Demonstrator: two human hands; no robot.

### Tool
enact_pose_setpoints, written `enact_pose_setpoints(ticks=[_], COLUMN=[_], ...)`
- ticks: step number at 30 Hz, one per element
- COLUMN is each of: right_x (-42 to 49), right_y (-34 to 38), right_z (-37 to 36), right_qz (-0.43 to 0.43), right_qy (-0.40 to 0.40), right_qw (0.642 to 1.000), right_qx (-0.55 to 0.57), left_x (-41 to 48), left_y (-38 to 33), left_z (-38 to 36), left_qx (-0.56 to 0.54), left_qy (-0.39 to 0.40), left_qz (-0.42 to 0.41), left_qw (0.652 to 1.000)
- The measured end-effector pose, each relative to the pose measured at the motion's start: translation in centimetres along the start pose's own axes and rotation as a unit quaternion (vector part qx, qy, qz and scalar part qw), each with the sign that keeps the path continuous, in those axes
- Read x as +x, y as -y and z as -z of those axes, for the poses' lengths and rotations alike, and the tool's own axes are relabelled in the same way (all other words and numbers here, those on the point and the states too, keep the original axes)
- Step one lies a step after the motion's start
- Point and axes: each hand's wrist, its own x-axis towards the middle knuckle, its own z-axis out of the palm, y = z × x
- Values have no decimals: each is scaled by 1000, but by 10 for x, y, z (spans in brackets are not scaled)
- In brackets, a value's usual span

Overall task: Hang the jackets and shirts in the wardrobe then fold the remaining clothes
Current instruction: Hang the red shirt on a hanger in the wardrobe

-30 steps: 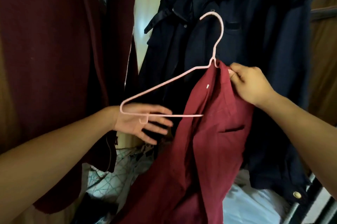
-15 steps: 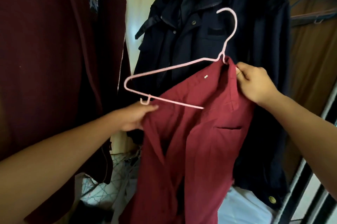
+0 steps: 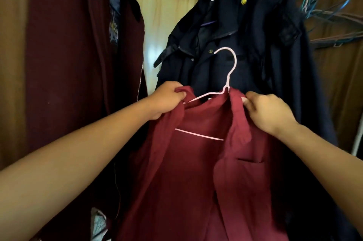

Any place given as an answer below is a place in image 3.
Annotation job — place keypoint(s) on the person's left hand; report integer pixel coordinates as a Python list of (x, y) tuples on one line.
[(164, 99)]

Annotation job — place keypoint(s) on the person's right hand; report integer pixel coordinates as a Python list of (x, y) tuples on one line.
[(269, 113)]

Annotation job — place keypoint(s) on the dark navy jacket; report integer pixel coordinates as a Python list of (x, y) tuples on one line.
[(269, 51)]

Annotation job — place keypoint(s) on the wooden wardrobe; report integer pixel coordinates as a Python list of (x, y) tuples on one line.
[(164, 8)]

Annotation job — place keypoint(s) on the black graphic t-shirt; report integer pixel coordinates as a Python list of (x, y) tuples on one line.
[(114, 22)]

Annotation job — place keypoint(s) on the dark red shirt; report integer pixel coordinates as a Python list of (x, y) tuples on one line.
[(184, 192)]

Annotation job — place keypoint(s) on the maroon zip jacket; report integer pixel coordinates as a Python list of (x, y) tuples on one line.
[(65, 65)]

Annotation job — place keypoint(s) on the person's right forearm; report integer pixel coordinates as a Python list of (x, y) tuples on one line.
[(326, 164)]

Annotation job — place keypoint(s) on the person's left forearm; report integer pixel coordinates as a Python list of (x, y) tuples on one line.
[(71, 164)]

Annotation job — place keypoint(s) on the green quilted bedding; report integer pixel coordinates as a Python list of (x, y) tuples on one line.
[(97, 223)]

